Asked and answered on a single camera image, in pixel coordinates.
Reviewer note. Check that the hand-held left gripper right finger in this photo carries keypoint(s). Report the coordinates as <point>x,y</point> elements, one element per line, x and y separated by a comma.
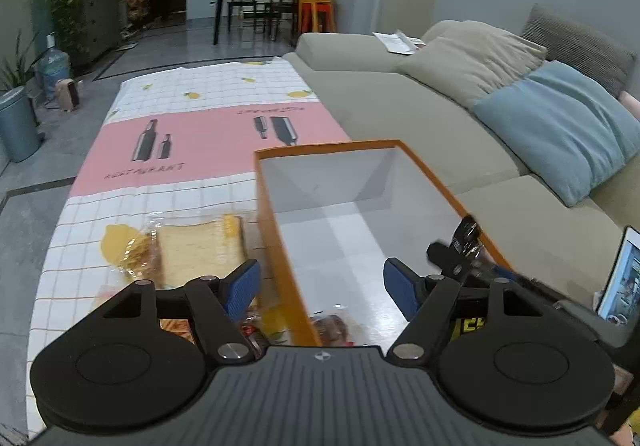
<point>400,288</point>

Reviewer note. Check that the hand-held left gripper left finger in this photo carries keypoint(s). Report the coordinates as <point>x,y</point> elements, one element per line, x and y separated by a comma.
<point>242,288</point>

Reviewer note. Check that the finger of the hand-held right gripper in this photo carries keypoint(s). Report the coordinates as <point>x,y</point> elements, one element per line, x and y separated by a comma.
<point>445,256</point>
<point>466,232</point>

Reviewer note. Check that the orange cardboard box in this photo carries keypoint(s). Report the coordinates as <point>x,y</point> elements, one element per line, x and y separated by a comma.
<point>280,276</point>

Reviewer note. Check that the brown snack packet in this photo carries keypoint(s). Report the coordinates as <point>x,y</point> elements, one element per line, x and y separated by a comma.
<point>332,326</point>

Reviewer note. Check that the sliced bread packet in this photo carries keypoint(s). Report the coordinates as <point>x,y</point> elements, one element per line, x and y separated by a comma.
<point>200,246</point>

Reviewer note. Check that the tablet with lit screen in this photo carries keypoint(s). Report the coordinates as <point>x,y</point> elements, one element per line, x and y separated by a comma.
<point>622,276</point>

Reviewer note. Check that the yellow crumbly snack packet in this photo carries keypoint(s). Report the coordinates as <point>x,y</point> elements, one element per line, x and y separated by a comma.
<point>136,251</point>

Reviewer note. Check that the light blue cushion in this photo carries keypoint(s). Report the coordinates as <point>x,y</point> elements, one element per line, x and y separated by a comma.
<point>560,126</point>

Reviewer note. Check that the beige sofa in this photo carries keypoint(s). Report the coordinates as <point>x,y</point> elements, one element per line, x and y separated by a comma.
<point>390,101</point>

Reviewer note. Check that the beige cushion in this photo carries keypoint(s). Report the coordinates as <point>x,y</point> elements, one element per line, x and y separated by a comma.
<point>475,61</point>

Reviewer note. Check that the pink and white checked tablecloth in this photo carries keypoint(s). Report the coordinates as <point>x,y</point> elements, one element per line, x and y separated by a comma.
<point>150,126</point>

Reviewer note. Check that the white paper leaflet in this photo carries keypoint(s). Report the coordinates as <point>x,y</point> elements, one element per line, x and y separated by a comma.
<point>400,43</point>

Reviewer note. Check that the pink cushion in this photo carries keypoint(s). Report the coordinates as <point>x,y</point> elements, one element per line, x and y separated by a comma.
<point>631,103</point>

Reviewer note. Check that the grey cushion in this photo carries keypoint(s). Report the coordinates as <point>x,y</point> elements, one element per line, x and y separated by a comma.
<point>575,41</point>

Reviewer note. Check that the pink space heater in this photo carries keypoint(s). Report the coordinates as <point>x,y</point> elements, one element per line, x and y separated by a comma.
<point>68,95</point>

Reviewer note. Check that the orange stool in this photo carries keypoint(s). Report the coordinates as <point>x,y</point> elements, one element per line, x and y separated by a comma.
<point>315,11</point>

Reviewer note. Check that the grey trash can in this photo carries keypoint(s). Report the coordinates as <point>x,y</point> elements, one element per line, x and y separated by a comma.
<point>17,126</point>

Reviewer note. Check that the black dining chair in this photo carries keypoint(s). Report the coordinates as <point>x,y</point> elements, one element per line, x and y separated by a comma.
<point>282,6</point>
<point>245,1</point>

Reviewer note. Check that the blue water bottle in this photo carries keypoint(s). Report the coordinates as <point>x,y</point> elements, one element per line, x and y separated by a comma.
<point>54,71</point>

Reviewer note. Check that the grey cabinet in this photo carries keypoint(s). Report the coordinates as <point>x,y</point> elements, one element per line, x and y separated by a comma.
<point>102,21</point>

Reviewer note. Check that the shoe rack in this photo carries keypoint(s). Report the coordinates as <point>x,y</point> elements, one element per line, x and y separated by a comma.
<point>136,1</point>

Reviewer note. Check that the potted green plant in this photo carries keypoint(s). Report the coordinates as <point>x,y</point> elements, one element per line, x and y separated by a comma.
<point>17,71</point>

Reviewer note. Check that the leafy plant with flowers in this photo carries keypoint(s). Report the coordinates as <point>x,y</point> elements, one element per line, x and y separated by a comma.
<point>67,1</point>

